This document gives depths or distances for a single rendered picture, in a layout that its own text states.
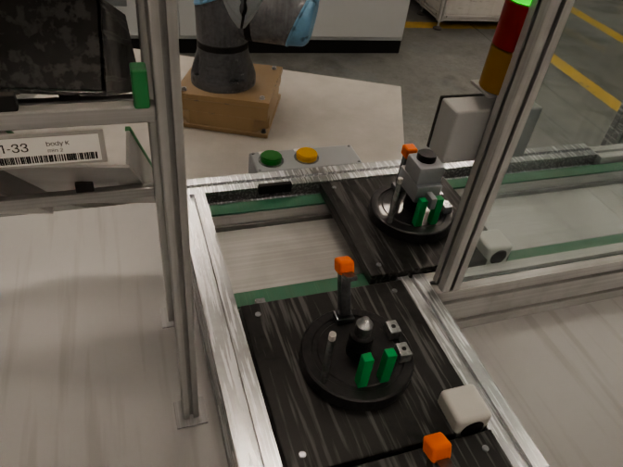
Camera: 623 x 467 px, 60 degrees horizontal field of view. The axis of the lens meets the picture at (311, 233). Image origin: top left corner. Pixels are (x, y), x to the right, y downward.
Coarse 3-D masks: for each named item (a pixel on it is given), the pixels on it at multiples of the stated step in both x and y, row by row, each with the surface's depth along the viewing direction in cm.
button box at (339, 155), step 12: (252, 156) 102; (288, 156) 104; (324, 156) 105; (336, 156) 105; (348, 156) 106; (252, 168) 102; (264, 168) 100; (276, 168) 100; (288, 168) 101; (300, 168) 101
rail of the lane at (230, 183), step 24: (312, 168) 101; (336, 168) 102; (360, 168) 103; (384, 168) 105; (456, 168) 107; (192, 192) 92; (216, 192) 93; (240, 192) 94; (264, 192) 95; (288, 192) 98; (312, 192) 100
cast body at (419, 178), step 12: (408, 156) 85; (420, 156) 83; (432, 156) 83; (408, 168) 85; (420, 168) 82; (432, 168) 82; (444, 168) 83; (408, 180) 86; (420, 180) 83; (432, 180) 84; (408, 192) 86; (420, 192) 84; (432, 192) 85; (432, 204) 83
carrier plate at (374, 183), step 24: (336, 192) 95; (360, 192) 95; (336, 216) 91; (360, 216) 90; (360, 240) 85; (384, 240) 86; (360, 264) 83; (384, 264) 82; (408, 264) 82; (432, 264) 83
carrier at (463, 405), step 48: (384, 288) 78; (288, 336) 69; (336, 336) 68; (384, 336) 68; (432, 336) 72; (288, 384) 64; (336, 384) 63; (384, 384) 63; (432, 384) 66; (288, 432) 59; (336, 432) 60; (384, 432) 61; (432, 432) 61
